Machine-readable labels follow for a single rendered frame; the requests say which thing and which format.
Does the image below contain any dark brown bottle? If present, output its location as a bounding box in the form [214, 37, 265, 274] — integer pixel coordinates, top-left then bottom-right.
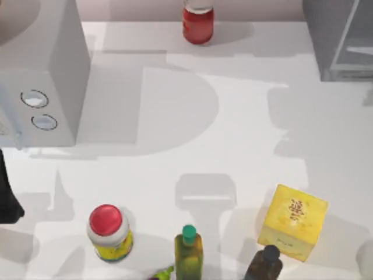
[243, 244, 284, 280]

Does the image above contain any green and purple item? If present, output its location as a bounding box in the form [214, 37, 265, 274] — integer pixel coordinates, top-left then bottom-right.
[152, 265, 175, 280]

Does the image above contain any pale microwave oven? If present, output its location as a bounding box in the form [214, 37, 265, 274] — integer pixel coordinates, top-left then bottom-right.
[0, 0, 92, 150]

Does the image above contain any red bottle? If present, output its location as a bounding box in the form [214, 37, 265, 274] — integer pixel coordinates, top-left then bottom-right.
[182, 0, 214, 46]

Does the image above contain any red-lidded yellow jar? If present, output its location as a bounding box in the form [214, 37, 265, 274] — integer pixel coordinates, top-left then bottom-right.
[86, 204, 134, 263]

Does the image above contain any green-capped olive oil bottle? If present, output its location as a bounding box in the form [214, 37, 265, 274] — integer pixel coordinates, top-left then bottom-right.
[174, 224, 204, 280]

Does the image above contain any small microwave knob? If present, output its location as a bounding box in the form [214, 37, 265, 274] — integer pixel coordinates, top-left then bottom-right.
[31, 114, 58, 130]

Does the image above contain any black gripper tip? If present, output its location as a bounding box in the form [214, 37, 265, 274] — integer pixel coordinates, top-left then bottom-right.
[0, 148, 26, 225]

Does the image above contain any large microwave knob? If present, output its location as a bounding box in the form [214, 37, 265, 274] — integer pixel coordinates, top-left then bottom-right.
[20, 89, 50, 109]

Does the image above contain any yellow box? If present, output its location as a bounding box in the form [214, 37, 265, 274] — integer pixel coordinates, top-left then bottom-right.
[257, 184, 329, 263]

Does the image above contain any grey cabinet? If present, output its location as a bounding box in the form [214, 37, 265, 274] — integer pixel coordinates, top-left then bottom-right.
[301, 0, 373, 83]

